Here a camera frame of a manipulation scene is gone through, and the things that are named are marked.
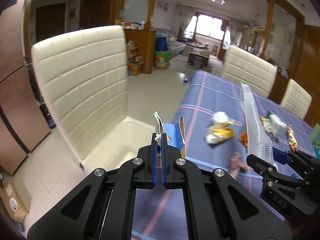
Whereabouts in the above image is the cream chair right side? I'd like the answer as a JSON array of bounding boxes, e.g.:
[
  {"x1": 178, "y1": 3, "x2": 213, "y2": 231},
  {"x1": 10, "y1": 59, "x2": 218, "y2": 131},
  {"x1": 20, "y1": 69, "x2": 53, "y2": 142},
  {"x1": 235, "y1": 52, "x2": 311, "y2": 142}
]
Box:
[{"x1": 280, "y1": 79, "x2": 312, "y2": 120}]

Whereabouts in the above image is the beige crumpled wrapper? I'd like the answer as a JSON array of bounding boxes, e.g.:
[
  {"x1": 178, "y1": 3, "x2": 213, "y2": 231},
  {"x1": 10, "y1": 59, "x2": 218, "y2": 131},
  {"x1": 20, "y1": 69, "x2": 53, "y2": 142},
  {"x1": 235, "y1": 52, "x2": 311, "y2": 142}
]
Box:
[{"x1": 259, "y1": 116, "x2": 273, "y2": 133}]

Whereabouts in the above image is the blue torn carton box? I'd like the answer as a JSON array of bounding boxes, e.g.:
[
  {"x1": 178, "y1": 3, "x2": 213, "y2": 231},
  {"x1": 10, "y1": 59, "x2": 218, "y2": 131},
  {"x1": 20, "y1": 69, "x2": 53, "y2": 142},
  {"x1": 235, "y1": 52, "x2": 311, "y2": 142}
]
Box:
[{"x1": 154, "y1": 111, "x2": 186, "y2": 168}]

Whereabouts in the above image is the cardboard box on floor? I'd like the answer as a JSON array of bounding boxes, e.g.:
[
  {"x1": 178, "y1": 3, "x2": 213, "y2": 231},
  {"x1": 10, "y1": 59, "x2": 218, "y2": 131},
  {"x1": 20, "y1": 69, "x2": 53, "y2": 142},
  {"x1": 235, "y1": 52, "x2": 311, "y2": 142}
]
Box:
[{"x1": 1, "y1": 180, "x2": 29, "y2": 223}]

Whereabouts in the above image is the colourful woven bag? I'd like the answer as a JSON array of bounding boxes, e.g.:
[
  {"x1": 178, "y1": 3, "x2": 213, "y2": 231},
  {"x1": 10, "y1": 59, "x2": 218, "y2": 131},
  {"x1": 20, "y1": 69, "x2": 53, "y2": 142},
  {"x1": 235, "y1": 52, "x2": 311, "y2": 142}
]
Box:
[{"x1": 154, "y1": 50, "x2": 171, "y2": 69}]

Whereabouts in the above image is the teal patterned box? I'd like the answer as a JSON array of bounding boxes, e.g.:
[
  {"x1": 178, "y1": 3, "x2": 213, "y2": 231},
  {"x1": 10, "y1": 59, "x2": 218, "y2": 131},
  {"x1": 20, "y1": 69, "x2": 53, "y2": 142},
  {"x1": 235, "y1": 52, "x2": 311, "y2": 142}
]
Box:
[{"x1": 308, "y1": 124, "x2": 320, "y2": 159}]

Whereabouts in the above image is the cardboard boxes pile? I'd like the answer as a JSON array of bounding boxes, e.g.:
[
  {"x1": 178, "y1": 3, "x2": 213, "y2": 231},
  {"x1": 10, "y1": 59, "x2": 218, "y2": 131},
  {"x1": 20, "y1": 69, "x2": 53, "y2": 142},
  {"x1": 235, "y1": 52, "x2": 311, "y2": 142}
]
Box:
[{"x1": 127, "y1": 41, "x2": 145, "y2": 76}]

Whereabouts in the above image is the pink paper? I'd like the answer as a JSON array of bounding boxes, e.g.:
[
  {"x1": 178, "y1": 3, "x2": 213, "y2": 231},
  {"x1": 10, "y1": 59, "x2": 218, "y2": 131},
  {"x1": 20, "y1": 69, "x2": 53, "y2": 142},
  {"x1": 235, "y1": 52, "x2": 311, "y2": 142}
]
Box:
[{"x1": 229, "y1": 152, "x2": 249, "y2": 180}]

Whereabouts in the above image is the orange candy wrapper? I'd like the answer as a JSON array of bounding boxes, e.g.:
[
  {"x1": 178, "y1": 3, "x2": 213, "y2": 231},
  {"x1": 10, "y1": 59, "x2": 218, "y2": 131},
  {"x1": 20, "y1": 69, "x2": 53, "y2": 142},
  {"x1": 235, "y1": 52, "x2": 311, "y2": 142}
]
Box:
[{"x1": 239, "y1": 132, "x2": 248, "y2": 148}]

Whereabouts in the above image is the white milk carton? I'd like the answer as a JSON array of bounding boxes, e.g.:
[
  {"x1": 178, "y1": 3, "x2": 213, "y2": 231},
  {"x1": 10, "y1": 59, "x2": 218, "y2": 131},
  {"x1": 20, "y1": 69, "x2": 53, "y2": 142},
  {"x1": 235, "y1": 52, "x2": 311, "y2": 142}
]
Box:
[{"x1": 266, "y1": 111, "x2": 287, "y2": 137}]

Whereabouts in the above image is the yellow snack bag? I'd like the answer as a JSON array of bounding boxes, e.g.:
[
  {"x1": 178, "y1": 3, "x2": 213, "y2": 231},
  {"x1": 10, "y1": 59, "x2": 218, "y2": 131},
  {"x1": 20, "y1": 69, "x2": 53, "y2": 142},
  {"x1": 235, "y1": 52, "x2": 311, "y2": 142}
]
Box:
[{"x1": 205, "y1": 112, "x2": 236, "y2": 145}]

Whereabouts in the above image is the brown refrigerator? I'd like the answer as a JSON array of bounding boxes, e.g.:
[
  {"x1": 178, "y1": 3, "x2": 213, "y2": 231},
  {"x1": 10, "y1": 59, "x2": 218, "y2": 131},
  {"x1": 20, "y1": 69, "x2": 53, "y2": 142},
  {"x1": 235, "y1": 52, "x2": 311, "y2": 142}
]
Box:
[{"x1": 1, "y1": 4, "x2": 50, "y2": 174}]

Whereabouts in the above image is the wooden partition cabinet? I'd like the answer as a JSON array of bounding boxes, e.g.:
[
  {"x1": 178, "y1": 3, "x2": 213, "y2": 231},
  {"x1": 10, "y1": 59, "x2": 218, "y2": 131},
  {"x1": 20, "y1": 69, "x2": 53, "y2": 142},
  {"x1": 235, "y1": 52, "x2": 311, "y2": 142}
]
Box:
[{"x1": 124, "y1": 29, "x2": 156, "y2": 74}]

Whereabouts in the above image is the grey sofa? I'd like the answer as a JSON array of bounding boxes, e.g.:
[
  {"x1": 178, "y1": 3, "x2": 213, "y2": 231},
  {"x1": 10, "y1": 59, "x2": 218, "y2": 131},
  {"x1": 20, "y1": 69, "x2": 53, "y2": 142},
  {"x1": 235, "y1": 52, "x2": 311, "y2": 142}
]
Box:
[{"x1": 154, "y1": 28, "x2": 186, "y2": 59}]

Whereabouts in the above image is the cream chair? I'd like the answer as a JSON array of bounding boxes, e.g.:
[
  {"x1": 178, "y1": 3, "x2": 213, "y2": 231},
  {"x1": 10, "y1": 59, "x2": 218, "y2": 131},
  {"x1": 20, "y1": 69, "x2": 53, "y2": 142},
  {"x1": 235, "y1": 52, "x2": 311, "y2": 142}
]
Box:
[
  {"x1": 280, "y1": 79, "x2": 312, "y2": 120},
  {"x1": 31, "y1": 25, "x2": 155, "y2": 173}
]

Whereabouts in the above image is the clear plastic cup stack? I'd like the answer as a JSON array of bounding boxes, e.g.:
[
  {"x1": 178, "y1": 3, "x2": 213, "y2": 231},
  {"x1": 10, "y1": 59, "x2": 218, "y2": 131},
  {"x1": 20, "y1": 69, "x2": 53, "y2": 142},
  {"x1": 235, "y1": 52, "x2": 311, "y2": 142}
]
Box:
[{"x1": 239, "y1": 83, "x2": 274, "y2": 165}]

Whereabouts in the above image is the coffee table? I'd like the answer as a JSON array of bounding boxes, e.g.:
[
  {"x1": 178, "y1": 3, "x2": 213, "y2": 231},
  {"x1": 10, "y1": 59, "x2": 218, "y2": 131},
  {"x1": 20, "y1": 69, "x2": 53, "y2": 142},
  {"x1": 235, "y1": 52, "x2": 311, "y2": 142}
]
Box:
[{"x1": 188, "y1": 51, "x2": 209, "y2": 70}]

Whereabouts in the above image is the cream chair far end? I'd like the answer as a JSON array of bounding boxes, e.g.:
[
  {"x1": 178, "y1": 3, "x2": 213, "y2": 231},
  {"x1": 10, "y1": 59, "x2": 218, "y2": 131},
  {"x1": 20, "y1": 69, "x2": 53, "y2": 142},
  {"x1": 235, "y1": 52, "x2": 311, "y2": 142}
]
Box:
[{"x1": 221, "y1": 45, "x2": 277, "y2": 98}]

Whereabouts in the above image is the blue plaid tablecloth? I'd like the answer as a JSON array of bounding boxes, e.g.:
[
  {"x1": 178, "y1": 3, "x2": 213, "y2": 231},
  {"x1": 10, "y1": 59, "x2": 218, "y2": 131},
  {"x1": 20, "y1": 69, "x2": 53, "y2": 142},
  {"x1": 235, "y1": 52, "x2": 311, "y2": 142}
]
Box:
[{"x1": 130, "y1": 70, "x2": 318, "y2": 240}]

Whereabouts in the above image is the red yellow snack wrapper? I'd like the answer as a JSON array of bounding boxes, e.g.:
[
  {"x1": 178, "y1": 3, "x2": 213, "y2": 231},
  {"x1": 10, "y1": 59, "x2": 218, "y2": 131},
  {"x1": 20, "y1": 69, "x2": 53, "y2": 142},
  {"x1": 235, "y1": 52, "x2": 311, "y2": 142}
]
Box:
[{"x1": 287, "y1": 124, "x2": 298, "y2": 152}]

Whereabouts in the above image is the cream chair left side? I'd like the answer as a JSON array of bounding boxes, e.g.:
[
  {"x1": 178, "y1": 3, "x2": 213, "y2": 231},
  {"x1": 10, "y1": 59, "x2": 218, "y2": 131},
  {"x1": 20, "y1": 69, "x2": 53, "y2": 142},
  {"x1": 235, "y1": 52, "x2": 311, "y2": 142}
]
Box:
[{"x1": 31, "y1": 25, "x2": 155, "y2": 173}]

